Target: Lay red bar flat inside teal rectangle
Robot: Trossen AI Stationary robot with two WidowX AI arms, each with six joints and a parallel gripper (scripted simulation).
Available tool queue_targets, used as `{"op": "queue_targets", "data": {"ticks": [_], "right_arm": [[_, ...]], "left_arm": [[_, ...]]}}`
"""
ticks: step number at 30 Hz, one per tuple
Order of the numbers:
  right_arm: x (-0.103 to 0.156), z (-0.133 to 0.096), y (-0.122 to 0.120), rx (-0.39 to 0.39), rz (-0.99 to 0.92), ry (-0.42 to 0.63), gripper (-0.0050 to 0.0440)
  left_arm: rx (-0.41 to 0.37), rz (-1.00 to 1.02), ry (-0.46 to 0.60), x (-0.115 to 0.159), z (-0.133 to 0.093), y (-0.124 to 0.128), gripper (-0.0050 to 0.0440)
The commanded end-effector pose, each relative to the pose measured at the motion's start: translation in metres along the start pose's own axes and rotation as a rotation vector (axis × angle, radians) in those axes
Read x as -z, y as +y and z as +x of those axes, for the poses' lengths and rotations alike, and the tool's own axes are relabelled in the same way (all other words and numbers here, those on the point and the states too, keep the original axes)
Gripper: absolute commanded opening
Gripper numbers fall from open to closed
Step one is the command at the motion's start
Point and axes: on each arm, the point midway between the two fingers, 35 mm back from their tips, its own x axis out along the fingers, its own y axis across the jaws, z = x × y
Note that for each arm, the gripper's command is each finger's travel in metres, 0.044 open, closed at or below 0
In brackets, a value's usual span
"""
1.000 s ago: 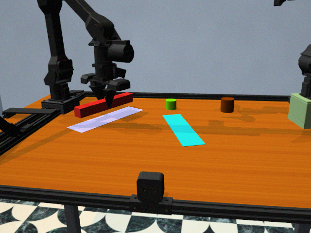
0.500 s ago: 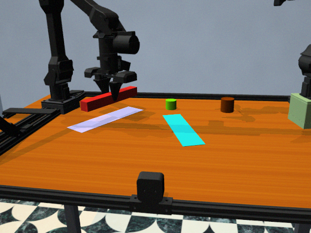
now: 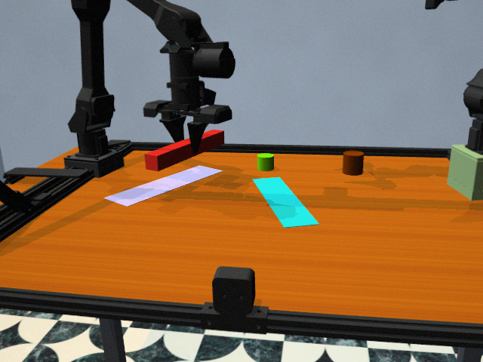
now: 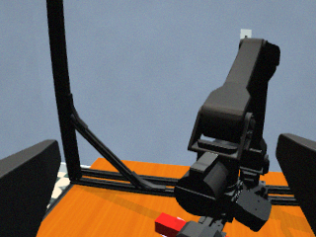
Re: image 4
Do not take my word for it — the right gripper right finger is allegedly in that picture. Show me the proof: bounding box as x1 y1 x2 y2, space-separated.
276 133 316 237

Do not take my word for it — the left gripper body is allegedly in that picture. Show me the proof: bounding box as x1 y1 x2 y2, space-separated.
176 180 241 237

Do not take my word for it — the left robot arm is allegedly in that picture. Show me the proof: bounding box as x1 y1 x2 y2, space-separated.
174 38 280 232

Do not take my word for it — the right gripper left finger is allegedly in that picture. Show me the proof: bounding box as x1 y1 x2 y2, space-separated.
0 139 61 237

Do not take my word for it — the red bar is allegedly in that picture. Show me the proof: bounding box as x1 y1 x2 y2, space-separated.
155 212 187 237

